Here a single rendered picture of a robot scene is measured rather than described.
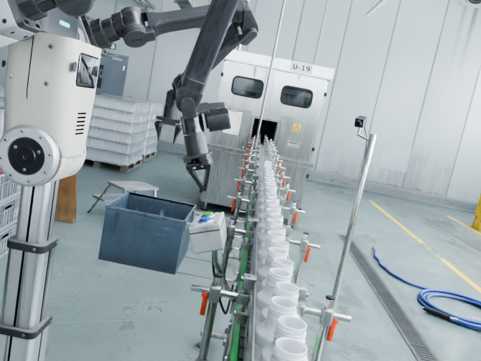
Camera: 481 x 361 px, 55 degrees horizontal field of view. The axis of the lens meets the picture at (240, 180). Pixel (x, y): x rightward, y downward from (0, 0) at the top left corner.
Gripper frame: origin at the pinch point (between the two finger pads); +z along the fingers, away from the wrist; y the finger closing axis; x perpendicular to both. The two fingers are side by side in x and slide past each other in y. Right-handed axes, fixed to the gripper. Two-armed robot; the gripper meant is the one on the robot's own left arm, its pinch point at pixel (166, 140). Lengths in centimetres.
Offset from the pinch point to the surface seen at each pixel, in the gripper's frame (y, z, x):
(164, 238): -8.2, 35.4, 16.8
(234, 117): -8, 3, -406
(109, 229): 13.4, 36.3, 16.7
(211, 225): -28, 10, 77
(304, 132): -99, 5, -406
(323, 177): -226, 128, -950
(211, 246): -29, 15, 77
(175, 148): 147, 128, -954
